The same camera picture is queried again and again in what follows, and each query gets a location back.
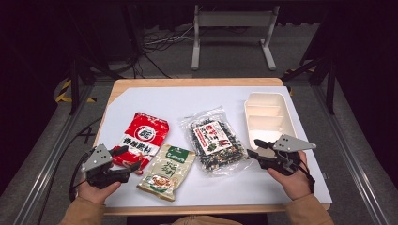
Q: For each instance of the person's left hand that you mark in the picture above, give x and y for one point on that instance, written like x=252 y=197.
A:
x=94 y=193

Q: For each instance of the person's lap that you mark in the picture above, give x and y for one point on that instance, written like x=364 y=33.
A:
x=206 y=220

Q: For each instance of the green and beige snack packet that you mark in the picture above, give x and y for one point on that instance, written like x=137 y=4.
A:
x=165 y=172

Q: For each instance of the black tape cross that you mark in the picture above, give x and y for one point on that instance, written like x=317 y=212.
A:
x=86 y=135

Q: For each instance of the person's right hand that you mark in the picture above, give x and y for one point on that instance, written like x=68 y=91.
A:
x=294 y=186

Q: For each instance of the white metal stand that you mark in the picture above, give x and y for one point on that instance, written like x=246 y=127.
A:
x=234 y=18

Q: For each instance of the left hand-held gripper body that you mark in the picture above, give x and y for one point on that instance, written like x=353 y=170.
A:
x=97 y=157

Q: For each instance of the clear seaweed snack packet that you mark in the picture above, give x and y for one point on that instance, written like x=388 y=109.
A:
x=212 y=137

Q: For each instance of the red snack packet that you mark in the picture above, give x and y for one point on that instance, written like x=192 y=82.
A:
x=144 y=131

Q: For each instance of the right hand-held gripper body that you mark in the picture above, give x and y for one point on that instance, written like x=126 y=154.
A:
x=291 y=143

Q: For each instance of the white plastic container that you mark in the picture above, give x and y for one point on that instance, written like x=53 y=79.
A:
x=266 y=115

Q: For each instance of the yellow and black hazard tape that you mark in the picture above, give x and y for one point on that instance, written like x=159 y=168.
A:
x=62 y=90

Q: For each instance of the white table sheet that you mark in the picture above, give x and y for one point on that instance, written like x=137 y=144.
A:
x=187 y=100

